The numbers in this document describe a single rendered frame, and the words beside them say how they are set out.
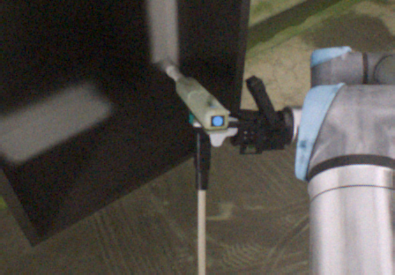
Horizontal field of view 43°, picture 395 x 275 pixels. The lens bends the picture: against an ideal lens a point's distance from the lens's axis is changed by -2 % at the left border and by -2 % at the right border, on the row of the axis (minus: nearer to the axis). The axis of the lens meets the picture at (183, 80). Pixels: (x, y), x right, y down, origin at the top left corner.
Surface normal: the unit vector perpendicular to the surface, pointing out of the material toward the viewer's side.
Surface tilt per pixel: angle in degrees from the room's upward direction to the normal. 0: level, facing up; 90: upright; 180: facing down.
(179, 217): 0
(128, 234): 0
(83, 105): 12
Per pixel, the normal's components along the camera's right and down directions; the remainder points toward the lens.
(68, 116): -0.02, -0.67
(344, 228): -0.54, -0.55
